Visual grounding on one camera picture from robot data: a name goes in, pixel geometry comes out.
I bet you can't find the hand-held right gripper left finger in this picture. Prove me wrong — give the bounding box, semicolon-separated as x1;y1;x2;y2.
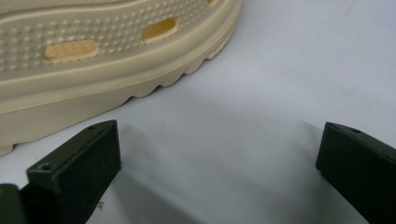
19;119;122;224

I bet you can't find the beige rubber slipper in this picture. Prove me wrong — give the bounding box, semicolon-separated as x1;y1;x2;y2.
0;0;243;158

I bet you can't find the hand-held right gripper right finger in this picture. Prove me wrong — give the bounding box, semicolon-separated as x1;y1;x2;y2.
315;121;396;224

